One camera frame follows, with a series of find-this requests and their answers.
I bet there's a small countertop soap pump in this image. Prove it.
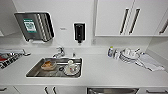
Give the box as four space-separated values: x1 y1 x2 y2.
71 48 77 58

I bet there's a black soap dispenser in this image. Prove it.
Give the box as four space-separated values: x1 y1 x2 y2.
73 22 86 45

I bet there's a white cup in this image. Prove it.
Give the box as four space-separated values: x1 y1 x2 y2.
66 59 76 69

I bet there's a chrome sink faucet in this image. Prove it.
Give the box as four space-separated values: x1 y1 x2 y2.
52 45 67 59

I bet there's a white plate in sink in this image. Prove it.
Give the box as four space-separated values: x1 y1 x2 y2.
63 64 82 76

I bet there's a dish soap bottle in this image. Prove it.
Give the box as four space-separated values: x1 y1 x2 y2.
107 45 115 58

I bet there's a small clear jar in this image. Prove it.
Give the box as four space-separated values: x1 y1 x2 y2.
113 49 120 60

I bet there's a bowl with orange food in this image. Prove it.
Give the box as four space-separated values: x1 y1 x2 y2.
40 59 58 71

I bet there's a white sink base cabinet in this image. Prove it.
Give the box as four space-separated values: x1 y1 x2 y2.
14 85 88 94

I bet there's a steel paper towel dispenser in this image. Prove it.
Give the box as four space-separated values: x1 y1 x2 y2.
13 11 55 43

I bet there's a stainless steel sink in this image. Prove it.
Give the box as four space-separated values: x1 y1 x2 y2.
25 56 84 80

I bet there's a dish drying rack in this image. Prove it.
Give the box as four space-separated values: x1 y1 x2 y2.
0 48 31 69

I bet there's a white drawer stack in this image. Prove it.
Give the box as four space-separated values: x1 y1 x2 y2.
0 85 16 94
139 87 168 94

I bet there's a white wall outlet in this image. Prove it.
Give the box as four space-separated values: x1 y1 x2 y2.
91 38 97 45

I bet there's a small wall label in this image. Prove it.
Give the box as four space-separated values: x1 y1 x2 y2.
59 27 68 31

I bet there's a white wall cabinet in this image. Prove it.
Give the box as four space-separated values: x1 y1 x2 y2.
94 0 168 38

